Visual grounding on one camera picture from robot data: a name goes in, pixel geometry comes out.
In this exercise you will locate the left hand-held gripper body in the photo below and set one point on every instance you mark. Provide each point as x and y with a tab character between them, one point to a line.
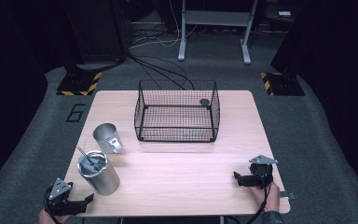
59	190

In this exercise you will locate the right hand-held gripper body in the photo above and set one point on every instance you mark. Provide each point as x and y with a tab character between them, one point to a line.
262	171

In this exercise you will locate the steel tumbler with lid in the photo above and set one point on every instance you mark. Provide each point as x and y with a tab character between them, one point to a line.
98	172

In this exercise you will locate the metal straw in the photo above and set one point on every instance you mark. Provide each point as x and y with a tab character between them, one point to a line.
85	155

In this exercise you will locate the person's right hand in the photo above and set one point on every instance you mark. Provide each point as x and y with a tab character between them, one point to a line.
268	197

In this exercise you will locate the person's left hand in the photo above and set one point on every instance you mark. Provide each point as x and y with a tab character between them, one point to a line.
46	218

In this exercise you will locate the dark round disc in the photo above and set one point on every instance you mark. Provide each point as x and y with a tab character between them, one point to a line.
204	102

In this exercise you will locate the black hazard-striped stand base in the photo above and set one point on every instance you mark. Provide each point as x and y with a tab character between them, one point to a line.
281	84
79	84

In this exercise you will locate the white metal stand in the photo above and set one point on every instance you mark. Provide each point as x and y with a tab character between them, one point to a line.
217	18

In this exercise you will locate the small white box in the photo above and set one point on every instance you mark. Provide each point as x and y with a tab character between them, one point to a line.
284	13

